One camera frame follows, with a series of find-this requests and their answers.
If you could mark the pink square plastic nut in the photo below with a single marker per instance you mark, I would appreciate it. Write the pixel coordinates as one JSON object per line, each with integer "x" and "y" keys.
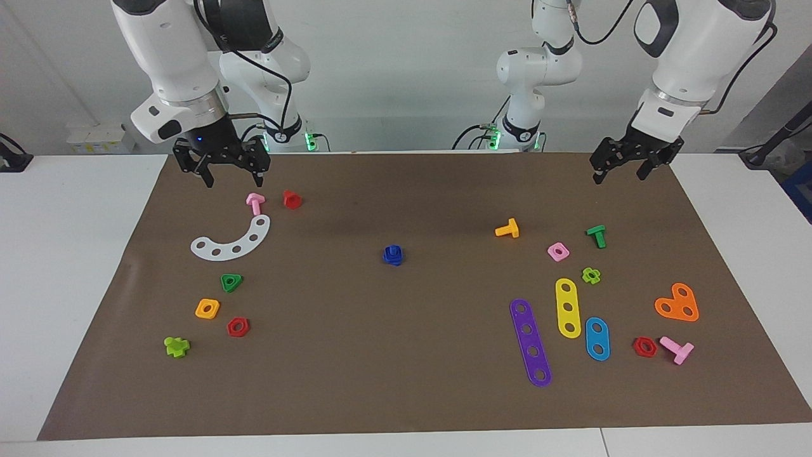
{"x": 558, "y": 252}

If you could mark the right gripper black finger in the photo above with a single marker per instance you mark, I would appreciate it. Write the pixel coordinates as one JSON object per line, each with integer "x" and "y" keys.
{"x": 205, "y": 171}
{"x": 261, "y": 170}

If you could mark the blue box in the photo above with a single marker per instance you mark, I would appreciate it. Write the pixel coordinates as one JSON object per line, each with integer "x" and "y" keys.
{"x": 800, "y": 190}

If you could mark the dark green plastic screw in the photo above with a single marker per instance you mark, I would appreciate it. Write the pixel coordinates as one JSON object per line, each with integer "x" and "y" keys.
{"x": 597, "y": 235}

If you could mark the green triangle plastic nut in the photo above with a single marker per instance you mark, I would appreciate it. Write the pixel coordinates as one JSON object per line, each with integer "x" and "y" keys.
{"x": 230, "y": 283}

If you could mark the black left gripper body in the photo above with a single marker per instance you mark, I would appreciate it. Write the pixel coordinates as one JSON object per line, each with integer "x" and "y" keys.
{"x": 641, "y": 147}

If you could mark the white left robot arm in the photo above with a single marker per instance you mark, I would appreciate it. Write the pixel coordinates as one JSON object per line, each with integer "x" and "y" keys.
{"x": 691, "y": 57}

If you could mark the orange heart-shaped plastic plate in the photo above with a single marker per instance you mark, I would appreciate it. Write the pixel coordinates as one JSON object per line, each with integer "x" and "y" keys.
{"x": 679, "y": 306}

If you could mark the yellow three-hole plastic strip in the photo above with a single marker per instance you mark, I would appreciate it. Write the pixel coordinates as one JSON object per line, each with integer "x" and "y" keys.
{"x": 568, "y": 308}

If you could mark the white curved strip with holes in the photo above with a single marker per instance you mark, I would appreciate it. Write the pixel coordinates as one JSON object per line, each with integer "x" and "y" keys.
{"x": 244, "y": 244}

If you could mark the lime green flower nut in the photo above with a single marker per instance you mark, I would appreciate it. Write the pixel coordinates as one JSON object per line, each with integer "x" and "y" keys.
{"x": 591, "y": 275}

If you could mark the brown table mat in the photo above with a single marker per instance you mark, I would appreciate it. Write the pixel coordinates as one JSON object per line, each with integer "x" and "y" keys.
{"x": 406, "y": 355}

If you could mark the pink plastic screw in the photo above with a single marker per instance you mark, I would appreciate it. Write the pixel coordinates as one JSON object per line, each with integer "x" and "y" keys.
{"x": 255, "y": 203}
{"x": 677, "y": 350}

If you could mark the purple four-hole plastic strip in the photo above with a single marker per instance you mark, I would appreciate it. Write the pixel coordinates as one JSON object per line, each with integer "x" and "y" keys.
{"x": 530, "y": 343}

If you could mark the black clamp device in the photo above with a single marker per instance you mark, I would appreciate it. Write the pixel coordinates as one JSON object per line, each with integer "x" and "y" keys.
{"x": 13, "y": 160}

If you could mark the orange plastic screw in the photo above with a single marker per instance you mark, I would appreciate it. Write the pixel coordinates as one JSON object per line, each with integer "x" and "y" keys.
{"x": 508, "y": 229}

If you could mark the red plastic screw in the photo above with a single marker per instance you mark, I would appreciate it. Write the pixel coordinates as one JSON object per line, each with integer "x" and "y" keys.
{"x": 292, "y": 200}

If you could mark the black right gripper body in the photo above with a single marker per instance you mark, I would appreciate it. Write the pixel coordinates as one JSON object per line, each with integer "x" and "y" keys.
{"x": 212, "y": 143}

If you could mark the red hexagon plastic nut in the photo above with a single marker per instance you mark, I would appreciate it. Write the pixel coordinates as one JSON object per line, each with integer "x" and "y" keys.
{"x": 238, "y": 327}
{"x": 644, "y": 347}

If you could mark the black stand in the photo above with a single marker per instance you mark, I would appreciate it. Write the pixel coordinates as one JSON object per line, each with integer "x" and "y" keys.
{"x": 777, "y": 136}

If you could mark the orange square plastic nut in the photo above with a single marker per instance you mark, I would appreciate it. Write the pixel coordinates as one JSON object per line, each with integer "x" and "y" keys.
{"x": 207, "y": 309}

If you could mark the blue two-hole plastic strip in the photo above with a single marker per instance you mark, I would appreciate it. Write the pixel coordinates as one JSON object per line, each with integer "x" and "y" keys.
{"x": 597, "y": 339}

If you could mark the blue plastic screw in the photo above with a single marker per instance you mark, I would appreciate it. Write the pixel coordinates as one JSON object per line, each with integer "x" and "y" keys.
{"x": 394, "y": 261}

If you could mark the lime flower nut left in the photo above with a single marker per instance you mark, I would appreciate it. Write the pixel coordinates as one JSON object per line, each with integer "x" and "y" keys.
{"x": 176, "y": 346}

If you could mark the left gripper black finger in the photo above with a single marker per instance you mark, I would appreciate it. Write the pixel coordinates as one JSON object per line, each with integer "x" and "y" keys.
{"x": 646, "y": 170}
{"x": 598, "y": 173}

